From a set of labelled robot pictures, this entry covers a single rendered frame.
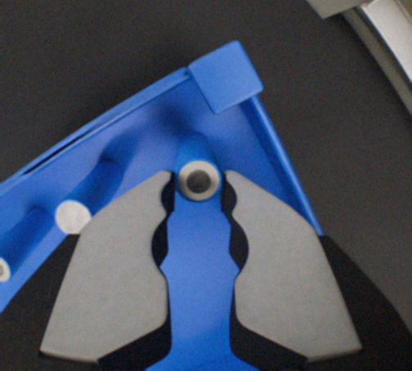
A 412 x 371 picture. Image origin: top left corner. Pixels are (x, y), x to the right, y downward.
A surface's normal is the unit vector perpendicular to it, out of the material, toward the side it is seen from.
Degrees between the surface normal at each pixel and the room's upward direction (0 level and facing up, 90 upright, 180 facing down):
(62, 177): 0
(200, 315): 0
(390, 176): 0
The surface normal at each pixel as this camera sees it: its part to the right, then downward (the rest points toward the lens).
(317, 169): 0.04, 0.25
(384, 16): -0.23, 0.47
